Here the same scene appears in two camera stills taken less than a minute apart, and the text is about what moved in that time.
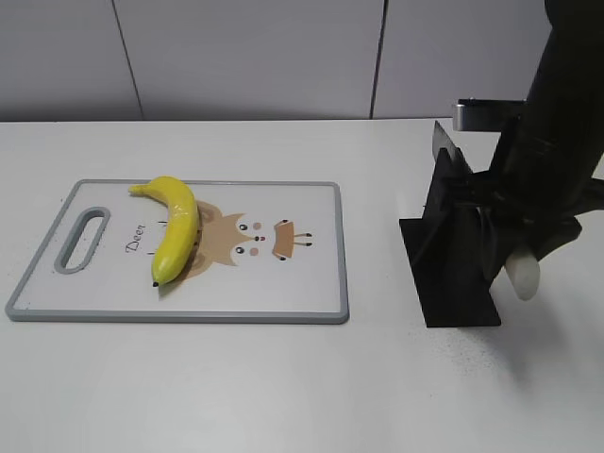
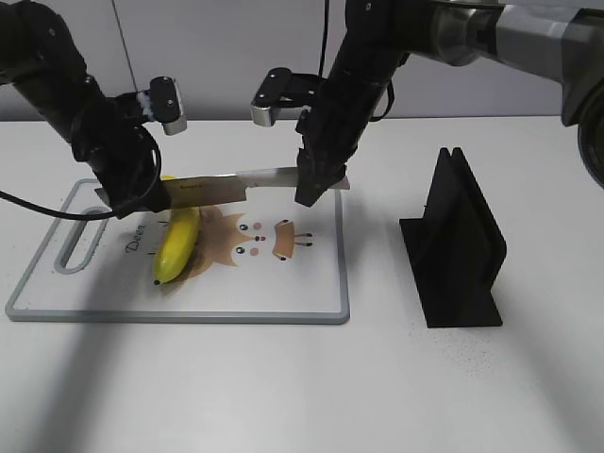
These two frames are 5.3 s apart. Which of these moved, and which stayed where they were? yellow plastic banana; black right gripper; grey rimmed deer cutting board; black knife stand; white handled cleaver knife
Moved: white handled cleaver knife; black right gripper
Stayed: black knife stand; yellow plastic banana; grey rimmed deer cutting board
